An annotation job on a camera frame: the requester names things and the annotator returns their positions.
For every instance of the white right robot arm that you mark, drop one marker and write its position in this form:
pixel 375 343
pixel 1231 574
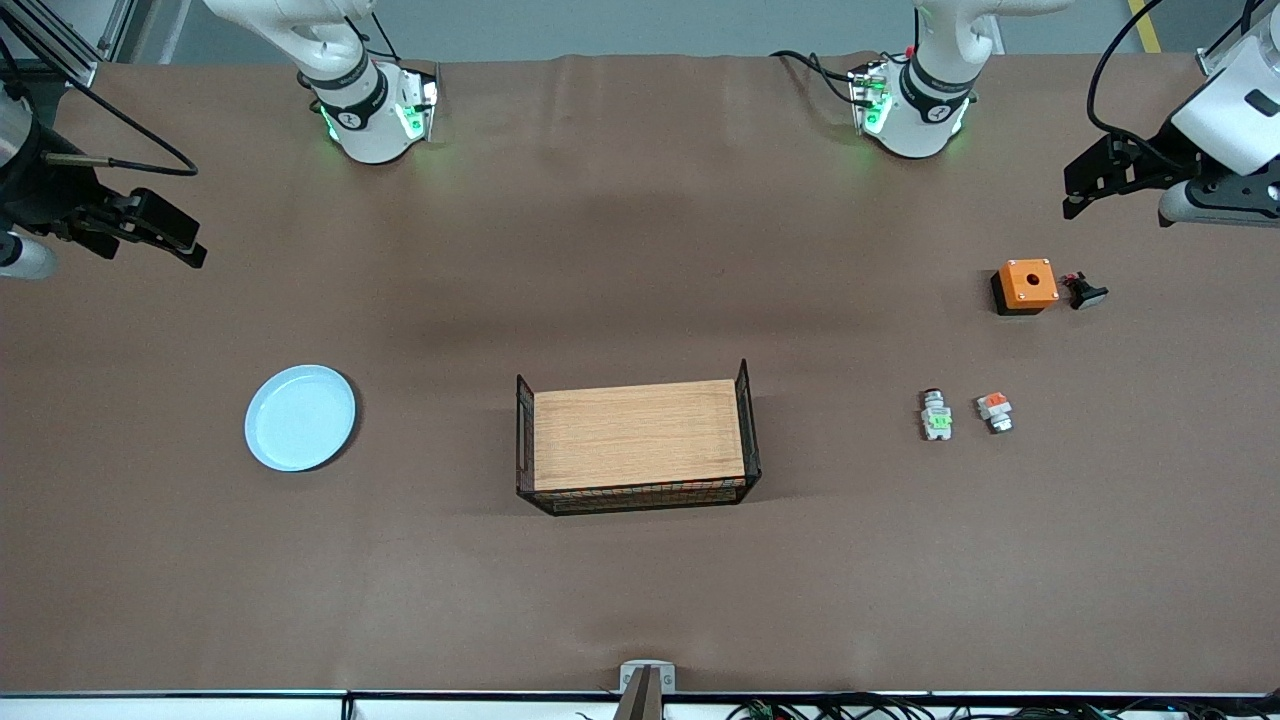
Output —
pixel 365 120

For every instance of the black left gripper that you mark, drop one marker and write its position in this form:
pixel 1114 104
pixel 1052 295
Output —
pixel 1150 166

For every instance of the white switch block green label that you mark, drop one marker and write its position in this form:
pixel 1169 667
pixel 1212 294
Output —
pixel 937 417

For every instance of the white table edge rail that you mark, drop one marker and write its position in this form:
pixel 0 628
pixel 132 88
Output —
pixel 200 706

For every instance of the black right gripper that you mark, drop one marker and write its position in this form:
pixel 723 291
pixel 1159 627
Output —
pixel 40 193

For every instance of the aluminium frame profile with braces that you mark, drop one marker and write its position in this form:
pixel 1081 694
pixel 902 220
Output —
pixel 60 45

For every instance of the black push button head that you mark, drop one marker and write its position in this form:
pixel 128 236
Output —
pixel 1084 292

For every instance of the white switch block orange label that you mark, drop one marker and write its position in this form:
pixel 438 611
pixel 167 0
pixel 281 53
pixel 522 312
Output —
pixel 995 411

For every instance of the brown table cover mat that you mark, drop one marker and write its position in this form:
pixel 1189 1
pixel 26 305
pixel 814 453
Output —
pixel 640 250

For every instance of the brown post at table edge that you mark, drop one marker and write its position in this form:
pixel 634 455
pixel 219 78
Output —
pixel 640 700

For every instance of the light blue round plate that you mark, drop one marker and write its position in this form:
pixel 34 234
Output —
pixel 300 417

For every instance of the orange push button box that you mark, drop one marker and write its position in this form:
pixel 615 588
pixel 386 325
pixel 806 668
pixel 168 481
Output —
pixel 1027 284

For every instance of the left arm base connector plate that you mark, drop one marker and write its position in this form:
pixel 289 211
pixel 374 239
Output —
pixel 868 100

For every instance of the grey metal table bracket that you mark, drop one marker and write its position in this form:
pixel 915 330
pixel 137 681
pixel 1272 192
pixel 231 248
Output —
pixel 632 672

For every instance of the right arm base connector plate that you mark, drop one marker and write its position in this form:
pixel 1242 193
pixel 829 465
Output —
pixel 422 105

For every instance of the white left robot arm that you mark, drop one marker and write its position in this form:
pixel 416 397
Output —
pixel 925 110

